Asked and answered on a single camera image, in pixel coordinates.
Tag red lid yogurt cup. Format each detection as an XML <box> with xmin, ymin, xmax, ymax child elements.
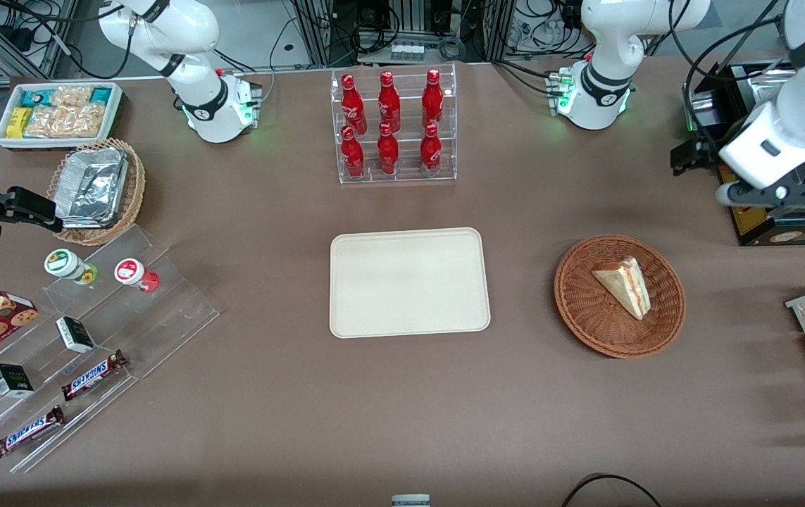
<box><xmin>114</xmin><ymin>258</ymin><xmax>161</xmax><ymax>293</ymax></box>

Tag brown round wicker basket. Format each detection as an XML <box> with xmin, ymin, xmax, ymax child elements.
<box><xmin>554</xmin><ymin>234</ymin><xmax>687</xmax><ymax>360</ymax></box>

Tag Snickers chocolate bar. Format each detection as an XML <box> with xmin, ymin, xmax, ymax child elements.
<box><xmin>0</xmin><ymin>406</ymin><xmax>65</xmax><ymax>459</ymax></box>
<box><xmin>61</xmin><ymin>349</ymin><xmax>127</xmax><ymax>401</ymax></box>

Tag aluminium frame rail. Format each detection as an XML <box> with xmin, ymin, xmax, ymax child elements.
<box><xmin>0</xmin><ymin>0</ymin><xmax>82</xmax><ymax>87</ymax></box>

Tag black cable loop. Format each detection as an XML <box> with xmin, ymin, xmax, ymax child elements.
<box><xmin>560</xmin><ymin>473</ymin><xmax>665</xmax><ymax>507</ymax></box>

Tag red cola bottle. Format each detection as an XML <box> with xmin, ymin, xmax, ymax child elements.
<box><xmin>340</xmin><ymin>73</ymin><xmax>368</xmax><ymax>137</ymax></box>
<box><xmin>421</xmin><ymin>68</ymin><xmax>445</xmax><ymax>130</ymax></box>
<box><xmin>376</xmin><ymin>123</ymin><xmax>401</xmax><ymax>176</ymax></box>
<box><xmin>419</xmin><ymin>123</ymin><xmax>443</xmax><ymax>177</ymax></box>
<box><xmin>340</xmin><ymin>125</ymin><xmax>367</xmax><ymax>180</ymax></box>
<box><xmin>377</xmin><ymin>70</ymin><xmax>402</xmax><ymax>134</ymax></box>

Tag clear bag of crackers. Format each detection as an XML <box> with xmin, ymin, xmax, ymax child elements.
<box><xmin>23</xmin><ymin>104</ymin><xmax>106</xmax><ymax>139</ymax></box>
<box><xmin>49</xmin><ymin>84</ymin><xmax>95</xmax><ymax>108</ymax></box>

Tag green lid yogurt cup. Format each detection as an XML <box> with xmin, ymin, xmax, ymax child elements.
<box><xmin>44</xmin><ymin>248</ymin><xmax>99</xmax><ymax>285</ymax></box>

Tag light tan wicker basket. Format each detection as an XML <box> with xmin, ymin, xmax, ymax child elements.
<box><xmin>46</xmin><ymin>138</ymin><xmax>146</xmax><ymax>246</ymax></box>

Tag black base cable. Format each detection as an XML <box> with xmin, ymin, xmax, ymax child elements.
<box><xmin>216</xmin><ymin>18</ymin><xmax>304</xmax><ymax>103</ymax></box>

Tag small black carton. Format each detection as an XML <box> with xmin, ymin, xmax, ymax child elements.
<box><xmin>55</xmin><ymin>315</ymin><xmax>96</xmax><ymax>354</ymax></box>
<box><xmin>0</xmin><ymin>363</ymin><xmax>35</xmax><ymax>399</ymax></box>

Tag triangular wrapped sandwich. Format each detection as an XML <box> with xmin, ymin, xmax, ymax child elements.
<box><xmin>591</xmin><ymin>256</ymin><xmax>652</xmax><ymax>321</ymax></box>

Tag clear acrylic bottle rack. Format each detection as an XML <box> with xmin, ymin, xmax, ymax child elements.
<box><xmin>330</xmin><ymin>63</ymin><xmax>458</xmax><ymax>186</ymax></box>

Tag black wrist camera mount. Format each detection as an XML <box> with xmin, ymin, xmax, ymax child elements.
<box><xmin>670</xmin><ymin>136</ymin><xmax>721</xmax><ymax>177</ymax></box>

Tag aluminium frame equipment rack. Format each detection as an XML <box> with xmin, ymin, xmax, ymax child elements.
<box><xmin>288</xmin><ymin>0</ymin><xmax>519</xmax><ymax>68</ymax></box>

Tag silver foil packets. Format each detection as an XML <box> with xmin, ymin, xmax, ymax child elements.
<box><xmin>55</xmin><ymin>147</ymin><xmax>129</xmax><ymax>228</ymax></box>

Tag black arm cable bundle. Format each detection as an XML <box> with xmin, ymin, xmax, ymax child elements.
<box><xmin>681</xmin><ymin>0</ymin><xmax>797</xmax><ymax>131</ymax></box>

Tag beige rectangular tray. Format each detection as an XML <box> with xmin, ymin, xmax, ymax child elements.
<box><xmin>330</xmin><ymin>227</ymin><xmax>492</xmax><ymax>339</ymax></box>

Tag yellow snack packet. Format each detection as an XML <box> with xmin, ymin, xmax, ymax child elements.
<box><xmin>6</xmin><ymin>106</ymin><xmax>35</xmax><ymax>139</ymax></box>

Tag black metal machine box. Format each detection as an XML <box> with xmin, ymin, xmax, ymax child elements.
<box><xmin>682</xmin><ymin>61</ymin><xmax>805</xmax><ymax>246</ymax></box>

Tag white rectangular snack bin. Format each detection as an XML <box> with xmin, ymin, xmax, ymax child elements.
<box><xmin>0</xmin><ymin>82</ymin><xmax>124</xmax><ymax>151</ymax></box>

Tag clear acrylic stepped stand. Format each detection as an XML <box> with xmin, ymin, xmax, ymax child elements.
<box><xmin>0</xmin><ymin>225</ymin><xmax>220</xmax><ymax>475</ymax></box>

